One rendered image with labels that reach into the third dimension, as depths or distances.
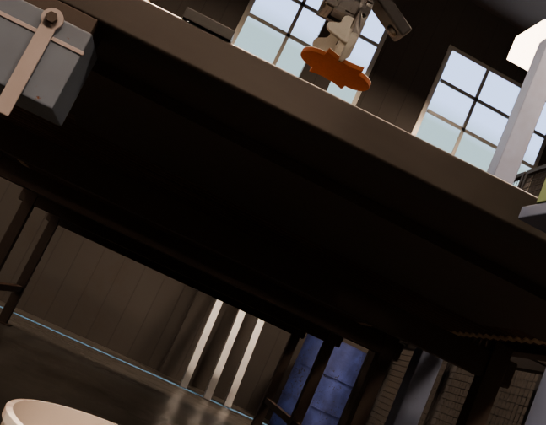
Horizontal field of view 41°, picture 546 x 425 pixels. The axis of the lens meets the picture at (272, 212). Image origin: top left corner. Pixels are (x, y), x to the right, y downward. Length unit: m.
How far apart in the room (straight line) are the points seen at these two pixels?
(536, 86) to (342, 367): 3.49
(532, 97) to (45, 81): 2.77
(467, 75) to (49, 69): 7.00
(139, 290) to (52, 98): 5.73
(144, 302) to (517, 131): 4.18
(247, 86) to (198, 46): 0.09
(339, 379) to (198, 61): 5.42
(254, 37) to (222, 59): 6.16
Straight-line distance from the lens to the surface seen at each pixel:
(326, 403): 6.32
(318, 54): 1.30
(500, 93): 7.99
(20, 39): 1.05
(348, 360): 6.34
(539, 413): 0.94
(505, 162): 3.39
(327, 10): 1.35
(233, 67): 1.05
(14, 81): 1.03
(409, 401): 3.17
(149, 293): 6.71
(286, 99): 1.05
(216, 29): 1.07
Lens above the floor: 0.53
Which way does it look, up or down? 10 degrees up
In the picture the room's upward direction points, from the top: 25 degrees clockwise
